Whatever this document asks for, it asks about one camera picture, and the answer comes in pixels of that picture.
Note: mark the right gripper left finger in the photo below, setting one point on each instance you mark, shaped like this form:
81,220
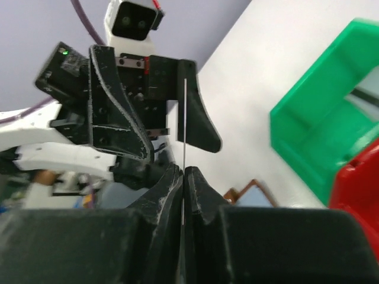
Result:
138,244

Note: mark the dark card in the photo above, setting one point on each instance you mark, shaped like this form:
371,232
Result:
184,149

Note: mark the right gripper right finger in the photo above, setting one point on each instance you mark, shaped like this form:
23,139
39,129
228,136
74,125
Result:
233,244

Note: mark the red plastic bin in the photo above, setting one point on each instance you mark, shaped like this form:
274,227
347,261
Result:
355,191

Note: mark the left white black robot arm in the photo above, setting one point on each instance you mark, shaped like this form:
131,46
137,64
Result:
29,142

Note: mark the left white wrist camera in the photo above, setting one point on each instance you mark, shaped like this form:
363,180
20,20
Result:
127,25

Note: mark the brown leather card holder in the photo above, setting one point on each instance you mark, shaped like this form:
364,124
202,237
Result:
254,194

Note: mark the green plastic bin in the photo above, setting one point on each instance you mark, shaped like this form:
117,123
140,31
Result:
331,113

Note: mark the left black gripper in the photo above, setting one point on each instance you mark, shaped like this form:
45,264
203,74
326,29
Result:
118,105

